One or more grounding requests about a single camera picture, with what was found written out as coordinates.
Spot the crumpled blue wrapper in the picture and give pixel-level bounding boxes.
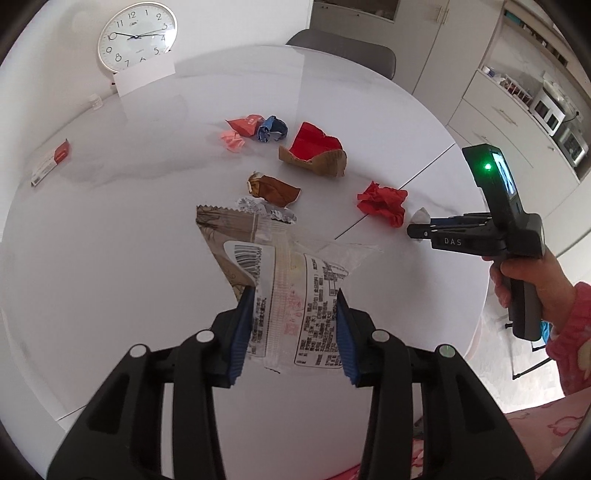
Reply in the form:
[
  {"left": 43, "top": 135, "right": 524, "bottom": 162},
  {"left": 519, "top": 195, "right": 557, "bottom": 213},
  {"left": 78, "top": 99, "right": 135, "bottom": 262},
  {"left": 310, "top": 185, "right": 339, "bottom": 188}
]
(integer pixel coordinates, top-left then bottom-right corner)
[{"left": 256, "top": 115, "right": 289, "bottom": 144}]

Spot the person's pink floral clothing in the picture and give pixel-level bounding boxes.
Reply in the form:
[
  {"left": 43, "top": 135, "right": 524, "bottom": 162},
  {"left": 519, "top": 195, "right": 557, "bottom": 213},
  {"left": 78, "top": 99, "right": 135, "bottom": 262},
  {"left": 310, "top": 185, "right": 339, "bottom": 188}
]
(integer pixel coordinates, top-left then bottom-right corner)
[{"left": 314, "top": 392, "right": 591, "bottom": 480}]

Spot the silver microwave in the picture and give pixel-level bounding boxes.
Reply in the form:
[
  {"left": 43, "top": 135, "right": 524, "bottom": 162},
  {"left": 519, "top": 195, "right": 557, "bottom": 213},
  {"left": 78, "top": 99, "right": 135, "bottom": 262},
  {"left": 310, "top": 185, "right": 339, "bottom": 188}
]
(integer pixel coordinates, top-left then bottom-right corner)
[{"left": 556, "top": 122, "right": 591, "bottom": 168}]

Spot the grey chair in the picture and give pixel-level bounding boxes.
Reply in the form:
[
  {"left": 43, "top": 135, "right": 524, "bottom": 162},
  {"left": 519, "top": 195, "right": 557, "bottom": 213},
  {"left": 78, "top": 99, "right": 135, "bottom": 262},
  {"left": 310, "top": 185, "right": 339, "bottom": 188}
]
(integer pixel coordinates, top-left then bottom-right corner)
[{"left": 286, "top": 29, "right": 397, "bottom": 79}]

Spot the round white wall clock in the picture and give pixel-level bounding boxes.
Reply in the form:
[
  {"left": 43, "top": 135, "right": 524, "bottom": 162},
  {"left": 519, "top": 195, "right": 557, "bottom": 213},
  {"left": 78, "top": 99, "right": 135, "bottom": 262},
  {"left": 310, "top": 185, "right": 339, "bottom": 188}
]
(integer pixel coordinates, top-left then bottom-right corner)
[{"left": 97, "top": 1, "right": 178, "bottom": 75}]

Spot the person's right hand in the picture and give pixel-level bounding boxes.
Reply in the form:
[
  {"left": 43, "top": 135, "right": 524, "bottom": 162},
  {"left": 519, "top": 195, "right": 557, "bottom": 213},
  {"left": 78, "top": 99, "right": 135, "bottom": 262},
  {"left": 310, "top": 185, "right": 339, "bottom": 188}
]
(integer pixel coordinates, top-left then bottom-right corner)
[{"left": 489, "top": 253, "right": 575, "bottom": 333}]

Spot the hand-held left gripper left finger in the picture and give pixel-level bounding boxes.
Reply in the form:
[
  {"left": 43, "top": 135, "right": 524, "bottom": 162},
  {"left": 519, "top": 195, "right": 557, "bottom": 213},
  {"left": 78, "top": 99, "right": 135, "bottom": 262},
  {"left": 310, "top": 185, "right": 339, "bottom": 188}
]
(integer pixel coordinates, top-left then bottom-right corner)
[{"left": 46, "top": 286, "right": 257, "bottom": 480}]

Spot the person's right forearm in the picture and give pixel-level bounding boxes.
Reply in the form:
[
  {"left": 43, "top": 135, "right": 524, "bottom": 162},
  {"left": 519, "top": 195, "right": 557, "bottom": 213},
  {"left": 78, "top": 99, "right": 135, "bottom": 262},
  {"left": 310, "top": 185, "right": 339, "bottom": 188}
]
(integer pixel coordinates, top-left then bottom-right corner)
[{"left": 545, "top": 282, "right": 591, "bottom": 398}]

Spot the wall shelf with books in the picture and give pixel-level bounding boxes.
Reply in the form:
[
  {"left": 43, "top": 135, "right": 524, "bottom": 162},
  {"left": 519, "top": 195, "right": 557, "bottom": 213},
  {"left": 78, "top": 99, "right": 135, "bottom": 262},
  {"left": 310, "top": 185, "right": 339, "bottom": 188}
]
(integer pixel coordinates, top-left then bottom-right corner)
[{"left": 503, "top": 9, "right": 573, "bottom": 70}]

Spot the white card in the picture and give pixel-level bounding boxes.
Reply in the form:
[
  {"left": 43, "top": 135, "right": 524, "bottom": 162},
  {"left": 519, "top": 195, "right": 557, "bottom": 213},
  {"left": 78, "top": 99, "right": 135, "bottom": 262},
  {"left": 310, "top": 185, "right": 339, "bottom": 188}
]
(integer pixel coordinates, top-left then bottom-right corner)
[{"left": 113, "top": 53, "right": 176, "bottom": 97}]

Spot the clear printed plastic wrapper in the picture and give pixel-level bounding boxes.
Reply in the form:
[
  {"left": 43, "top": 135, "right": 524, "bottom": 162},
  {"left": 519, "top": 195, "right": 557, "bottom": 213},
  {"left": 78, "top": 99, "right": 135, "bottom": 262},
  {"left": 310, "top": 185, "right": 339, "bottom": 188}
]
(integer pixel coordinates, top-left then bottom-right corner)
[{"left": 195, "top": 203, "right": 384, "bottom": 374}]

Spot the white countertop oven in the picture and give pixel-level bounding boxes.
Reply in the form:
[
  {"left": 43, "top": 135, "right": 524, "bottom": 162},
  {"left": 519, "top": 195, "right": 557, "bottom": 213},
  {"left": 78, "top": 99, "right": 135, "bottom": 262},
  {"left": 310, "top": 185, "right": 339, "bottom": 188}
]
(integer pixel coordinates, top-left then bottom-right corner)
[{"left": 531, "top": 80, "right": 568, "bottom": 137}]

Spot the red and white box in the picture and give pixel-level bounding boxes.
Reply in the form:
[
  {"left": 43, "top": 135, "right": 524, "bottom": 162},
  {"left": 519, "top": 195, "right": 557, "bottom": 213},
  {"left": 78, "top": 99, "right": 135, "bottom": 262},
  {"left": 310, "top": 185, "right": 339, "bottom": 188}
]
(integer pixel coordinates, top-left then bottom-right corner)
[{"left": 31, "top": 138, "right": 71, "bottom": 188}]

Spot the red snack wrapper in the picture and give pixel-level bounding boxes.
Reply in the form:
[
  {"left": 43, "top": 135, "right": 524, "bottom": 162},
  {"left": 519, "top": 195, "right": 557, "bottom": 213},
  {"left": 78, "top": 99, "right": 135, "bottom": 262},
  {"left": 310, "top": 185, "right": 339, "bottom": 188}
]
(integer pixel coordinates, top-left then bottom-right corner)
[{"left": 225, "top": 114, "right": 264, "bottom": 138}]

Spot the crumpled silver foil wrapper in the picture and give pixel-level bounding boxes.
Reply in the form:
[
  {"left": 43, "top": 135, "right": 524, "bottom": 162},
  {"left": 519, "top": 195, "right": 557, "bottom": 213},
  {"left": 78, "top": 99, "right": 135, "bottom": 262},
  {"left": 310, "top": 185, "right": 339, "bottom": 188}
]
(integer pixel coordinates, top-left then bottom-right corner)
[{"left": 236, "top": 197, "right": 297, "bottom": 225}]

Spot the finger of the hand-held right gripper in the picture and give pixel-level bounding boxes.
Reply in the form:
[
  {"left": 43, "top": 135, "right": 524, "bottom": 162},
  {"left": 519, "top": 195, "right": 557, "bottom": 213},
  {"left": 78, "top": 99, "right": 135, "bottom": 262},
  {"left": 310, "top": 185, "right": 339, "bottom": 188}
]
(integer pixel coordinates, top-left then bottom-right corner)
[
  {"left": 429, "top": 213, "right": 494, "bottom": 227},
  {"left": 406, "top": 223, "right": 490, "bottom": 241}
]

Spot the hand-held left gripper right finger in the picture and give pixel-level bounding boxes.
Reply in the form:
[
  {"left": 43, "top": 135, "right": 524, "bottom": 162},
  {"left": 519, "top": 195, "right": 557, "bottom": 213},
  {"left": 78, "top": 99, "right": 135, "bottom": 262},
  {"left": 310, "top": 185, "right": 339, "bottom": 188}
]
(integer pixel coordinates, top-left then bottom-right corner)
[{"left": 335, "top": 288, "right": 536, "bottom": 480}]

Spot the countertop rack with jars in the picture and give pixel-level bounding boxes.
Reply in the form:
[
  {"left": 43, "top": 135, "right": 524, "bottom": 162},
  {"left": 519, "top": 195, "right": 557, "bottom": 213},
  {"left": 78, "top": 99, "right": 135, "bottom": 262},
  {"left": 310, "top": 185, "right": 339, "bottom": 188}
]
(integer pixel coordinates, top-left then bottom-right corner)
[{"left": 505, "top": 78, "right": 532, "bottom": 105}]

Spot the crumpled brown wrapper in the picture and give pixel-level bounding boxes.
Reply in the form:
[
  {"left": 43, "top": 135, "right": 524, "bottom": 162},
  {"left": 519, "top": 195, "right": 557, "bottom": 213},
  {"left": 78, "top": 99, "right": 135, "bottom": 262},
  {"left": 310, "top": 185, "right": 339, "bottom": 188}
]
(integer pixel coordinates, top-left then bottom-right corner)
[{"left": 247, "top": 172, "right": 302, "bottom": 206}]

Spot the tall beige cabinet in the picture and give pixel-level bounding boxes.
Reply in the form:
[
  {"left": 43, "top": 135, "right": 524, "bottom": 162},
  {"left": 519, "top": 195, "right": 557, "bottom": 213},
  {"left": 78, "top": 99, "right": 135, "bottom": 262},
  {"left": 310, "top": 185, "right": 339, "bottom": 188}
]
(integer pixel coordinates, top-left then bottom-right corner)
[{"left": 309, "top": 0, "right": 504, "bottom": 125}]

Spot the torn red and brown carton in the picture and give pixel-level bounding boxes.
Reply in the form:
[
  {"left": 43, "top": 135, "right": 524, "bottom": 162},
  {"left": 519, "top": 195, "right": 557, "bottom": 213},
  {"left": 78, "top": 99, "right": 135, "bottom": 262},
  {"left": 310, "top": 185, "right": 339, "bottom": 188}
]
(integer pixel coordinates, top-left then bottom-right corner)
[{"left": 278, "top": 121, "right": 348, "bottom": 178}]

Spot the crumpled pink wrapper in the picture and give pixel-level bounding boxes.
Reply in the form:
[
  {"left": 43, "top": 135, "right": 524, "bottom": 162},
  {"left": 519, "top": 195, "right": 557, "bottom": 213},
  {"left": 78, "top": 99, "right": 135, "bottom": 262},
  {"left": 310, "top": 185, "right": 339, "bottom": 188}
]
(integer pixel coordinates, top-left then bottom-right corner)
[{"left": 219, "top": 130, "right": 245, "bottom": 152}]

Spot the beige drawer cabinet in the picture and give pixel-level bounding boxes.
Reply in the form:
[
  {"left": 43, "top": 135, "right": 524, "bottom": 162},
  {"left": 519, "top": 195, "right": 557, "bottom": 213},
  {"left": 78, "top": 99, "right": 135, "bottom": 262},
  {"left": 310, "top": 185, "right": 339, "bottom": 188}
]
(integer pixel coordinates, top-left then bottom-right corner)
[{"left": 445, "top": 60, "right": 583, "bottom": 259}]

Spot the crumpled red paper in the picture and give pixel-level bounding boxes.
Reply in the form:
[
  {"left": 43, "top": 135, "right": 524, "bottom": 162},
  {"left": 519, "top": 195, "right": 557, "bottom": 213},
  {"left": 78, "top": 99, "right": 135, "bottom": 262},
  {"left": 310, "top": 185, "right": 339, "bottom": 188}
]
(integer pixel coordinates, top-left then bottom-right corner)
[{"left": 356, "top": 181, "right": 409, "bottom": 228}]

